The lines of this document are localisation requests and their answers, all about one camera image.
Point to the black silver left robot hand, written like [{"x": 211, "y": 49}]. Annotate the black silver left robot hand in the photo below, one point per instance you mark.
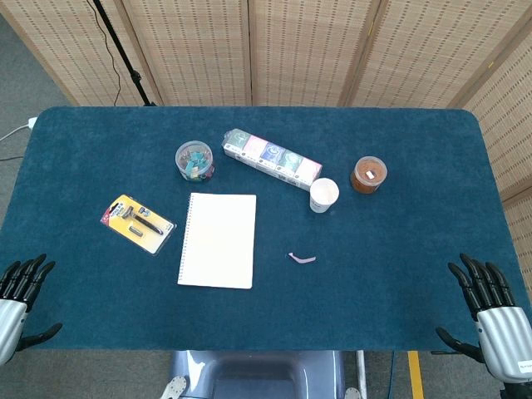
[{"x": 10, "y": 320}]

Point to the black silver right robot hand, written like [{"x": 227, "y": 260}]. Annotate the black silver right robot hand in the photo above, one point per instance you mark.
[{"x": 503, "y": 336}]

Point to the small pink strip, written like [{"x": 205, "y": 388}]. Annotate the small pink strip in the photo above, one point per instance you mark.
[{"x": 301, "y": 260}]

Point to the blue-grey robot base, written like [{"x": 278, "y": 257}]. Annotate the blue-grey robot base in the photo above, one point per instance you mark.
[{"x": 257, "y": 374}]

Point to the white table leg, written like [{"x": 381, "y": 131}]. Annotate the white table leg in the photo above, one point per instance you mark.
[{"x": 361, "y": 374}]

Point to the yellow razor blister pack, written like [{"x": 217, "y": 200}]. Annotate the yellow razor blister pack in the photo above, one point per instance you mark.
[{"x": 137, "y": 224}]

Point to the blue table cloth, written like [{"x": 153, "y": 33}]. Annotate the blue table cloth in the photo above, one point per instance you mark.
[{"x": 353, "y": 270}]

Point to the clear jar of rubber bands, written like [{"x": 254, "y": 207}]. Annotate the clear jar of rubber bands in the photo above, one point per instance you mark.
[{"x": 369, "y": 174}]

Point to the white spiral notebook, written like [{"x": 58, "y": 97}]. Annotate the white spiral notebook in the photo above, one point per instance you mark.
[{"x": 218, "y": 241}]

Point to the white paper cup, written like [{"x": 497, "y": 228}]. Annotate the white paper cup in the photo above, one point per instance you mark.
[{"x": 324, "y": 195}]

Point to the clear jar of binder clips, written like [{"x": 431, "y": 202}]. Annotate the clear jar of binder clips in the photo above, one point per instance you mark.
[{"x": 194, "y": 161}]

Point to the black tripod stand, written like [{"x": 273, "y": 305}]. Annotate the black tripod stand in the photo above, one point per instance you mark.
[{"x": 124, "y": 58}]

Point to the multicolour tissue pack row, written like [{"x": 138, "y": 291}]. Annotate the multicolour tissue pack row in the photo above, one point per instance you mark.
[{"x": 272, "y": 160}]

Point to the bamboo folding screen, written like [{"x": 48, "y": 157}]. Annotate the bamboo folding screen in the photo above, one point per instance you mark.
[{"x": 303, "y": 50}]

